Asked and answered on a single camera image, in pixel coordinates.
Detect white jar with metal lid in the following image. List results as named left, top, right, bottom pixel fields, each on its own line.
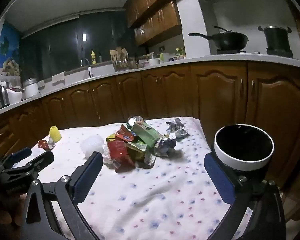
left=22, top=78, right=39, bottom=98

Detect brown wooden wall cabinets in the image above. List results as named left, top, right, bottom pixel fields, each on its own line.
left=125, top=0, right=187, bottom=47

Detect wooden utensil holder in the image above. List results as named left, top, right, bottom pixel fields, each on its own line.
left=109, top=47, right=130, bottom=72

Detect yellow ribbed plastic piece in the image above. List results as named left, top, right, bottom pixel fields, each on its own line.
left=49, top=126, right=62, bottom=142

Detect orange red sachet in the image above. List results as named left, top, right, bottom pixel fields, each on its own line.
left=114, top=124, right=135, bottom=142

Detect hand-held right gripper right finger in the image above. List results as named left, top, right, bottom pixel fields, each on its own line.
left=204, top=152, right=287, bottom=240

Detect dark cooking pot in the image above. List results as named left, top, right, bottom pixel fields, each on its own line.
left=258, top=25, right=292, bottom=52

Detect black wok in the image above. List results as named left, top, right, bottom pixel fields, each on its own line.
left=189, top=26, right=249, bottom=50

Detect green carton box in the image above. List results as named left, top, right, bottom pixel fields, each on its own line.
left=131, top=121, right=163, bottom=148

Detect red and white packet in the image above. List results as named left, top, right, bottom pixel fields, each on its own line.
left=107, top=140, right=137, bottom=172

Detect large foil wrapper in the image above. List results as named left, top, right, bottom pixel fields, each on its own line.
left=154, top=132, right=177, bottom=157

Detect white countertop appliance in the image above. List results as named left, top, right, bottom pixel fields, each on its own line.
left=5, top=86, right=22, bottom=103

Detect black gas stove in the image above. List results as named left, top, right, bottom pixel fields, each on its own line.
left=216, top=47, right=294, bottom=58

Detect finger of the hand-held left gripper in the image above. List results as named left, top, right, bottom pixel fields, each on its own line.
left=1, top=152, right=55, bottom=181
left=0, top=147, right=32, bottom=173

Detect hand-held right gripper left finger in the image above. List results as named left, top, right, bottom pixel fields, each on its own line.
left=20, top=151, right=104, bottom=240

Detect dark kitchen window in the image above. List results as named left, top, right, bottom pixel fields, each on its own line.
left=20, top=12, right=138, bottom=80

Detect black bin with white rim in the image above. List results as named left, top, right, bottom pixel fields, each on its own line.
left=214, top=124, right=275, bottom=188

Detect white floral tablecloth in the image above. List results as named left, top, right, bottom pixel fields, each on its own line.
left=12, top=116, right=253, bottom=240

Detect clear jelly cup red lid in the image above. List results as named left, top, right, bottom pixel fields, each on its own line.
left=37, top=137, right=56, bottom=152

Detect wall poster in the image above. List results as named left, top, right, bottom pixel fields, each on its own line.
left=0, top=22, right=22, bottom=80

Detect small silver foil wrapper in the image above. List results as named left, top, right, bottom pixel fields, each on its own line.
left=166, top=117, right=190, bottom=138

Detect silver top drink can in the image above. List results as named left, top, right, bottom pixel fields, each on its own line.
left=127, top=116, right=143, bottom=128

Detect chrome kitchen faucet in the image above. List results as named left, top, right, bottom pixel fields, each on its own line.
left=80, top=58, right=93, bottom=78

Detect steel kettle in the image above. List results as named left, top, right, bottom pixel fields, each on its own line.
left=0, top=84, right=10, bottom=108

